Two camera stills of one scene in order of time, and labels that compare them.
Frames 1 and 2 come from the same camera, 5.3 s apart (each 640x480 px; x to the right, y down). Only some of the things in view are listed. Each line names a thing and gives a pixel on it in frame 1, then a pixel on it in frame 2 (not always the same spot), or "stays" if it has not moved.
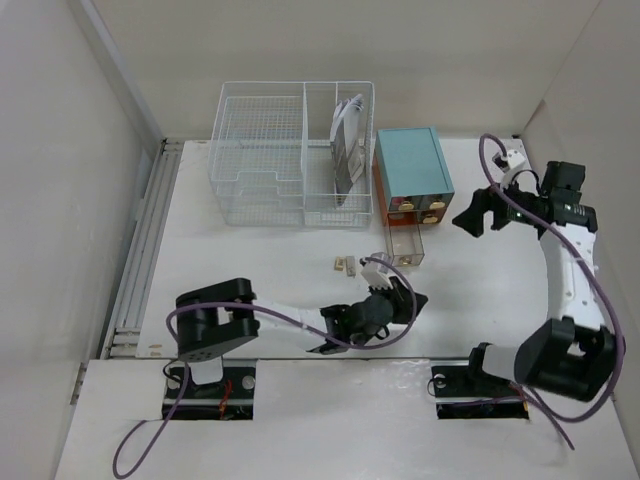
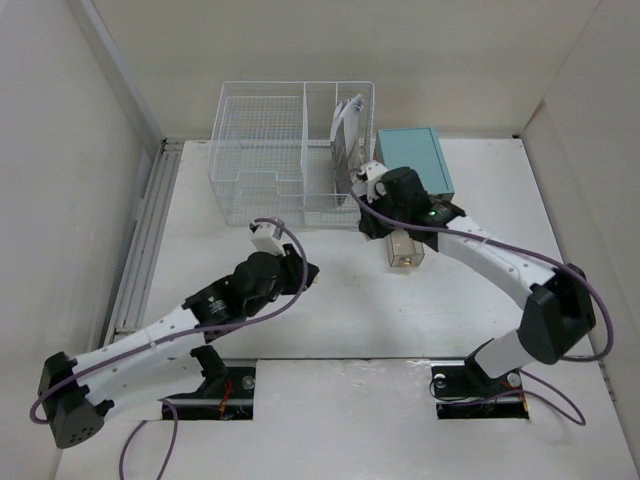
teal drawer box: [413, 184] stays
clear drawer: [405, 238] stays
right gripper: [472, 218] to [373, 228]
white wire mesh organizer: [272, 162] stays
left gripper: [403, 300] to [295, 269]
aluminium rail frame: [124, 336] stays
